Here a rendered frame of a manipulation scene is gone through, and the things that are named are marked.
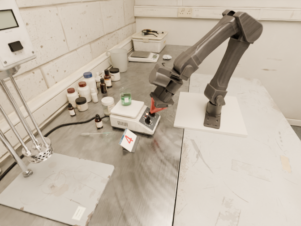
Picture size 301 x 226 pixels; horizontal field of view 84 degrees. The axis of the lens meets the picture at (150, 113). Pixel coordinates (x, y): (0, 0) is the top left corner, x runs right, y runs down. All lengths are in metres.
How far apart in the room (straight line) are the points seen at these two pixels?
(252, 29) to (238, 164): 0.47
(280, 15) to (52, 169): 2.12
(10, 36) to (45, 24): 0.63
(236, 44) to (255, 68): 1.59
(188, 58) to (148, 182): 0.44
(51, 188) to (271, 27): 2.16
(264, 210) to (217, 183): 0.14
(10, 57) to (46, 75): 0.61
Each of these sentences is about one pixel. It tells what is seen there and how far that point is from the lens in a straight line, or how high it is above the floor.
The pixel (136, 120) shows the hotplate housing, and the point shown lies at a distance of 0.71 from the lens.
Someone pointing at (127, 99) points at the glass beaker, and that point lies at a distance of 0.74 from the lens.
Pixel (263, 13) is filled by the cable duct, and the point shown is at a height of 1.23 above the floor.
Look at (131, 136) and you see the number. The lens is 0.71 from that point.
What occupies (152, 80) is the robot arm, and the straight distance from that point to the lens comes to 0.61.
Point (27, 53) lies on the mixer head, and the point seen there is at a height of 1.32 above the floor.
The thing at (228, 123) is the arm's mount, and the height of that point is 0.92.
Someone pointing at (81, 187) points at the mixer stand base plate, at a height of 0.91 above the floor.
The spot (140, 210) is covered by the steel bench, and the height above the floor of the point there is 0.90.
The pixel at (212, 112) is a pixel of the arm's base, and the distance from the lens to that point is 0.83.
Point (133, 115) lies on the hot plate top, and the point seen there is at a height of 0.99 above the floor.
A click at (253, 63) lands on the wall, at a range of 2.27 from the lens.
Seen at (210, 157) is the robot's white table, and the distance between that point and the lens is 0.69.
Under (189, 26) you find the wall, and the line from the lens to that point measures 2.09.
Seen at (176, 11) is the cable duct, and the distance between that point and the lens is 2.03.
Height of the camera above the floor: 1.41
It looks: 36 degrees down
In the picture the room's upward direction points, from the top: straight up
